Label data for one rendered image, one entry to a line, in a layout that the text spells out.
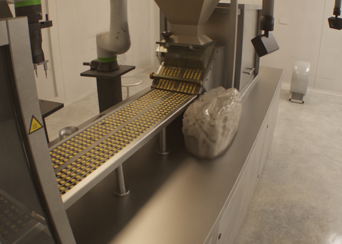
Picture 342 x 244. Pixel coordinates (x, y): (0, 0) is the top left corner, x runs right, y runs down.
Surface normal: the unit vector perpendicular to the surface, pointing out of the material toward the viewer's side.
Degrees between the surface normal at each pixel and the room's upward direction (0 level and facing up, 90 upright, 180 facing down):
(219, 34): 90
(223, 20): 90
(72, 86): 90
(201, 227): 0
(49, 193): 90
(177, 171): 0
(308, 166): 0
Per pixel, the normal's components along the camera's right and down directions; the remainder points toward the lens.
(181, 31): -0.46, 0.36
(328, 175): 0.00, -0.91
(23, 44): 0.89, 0.18
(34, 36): 0.77, 0.26
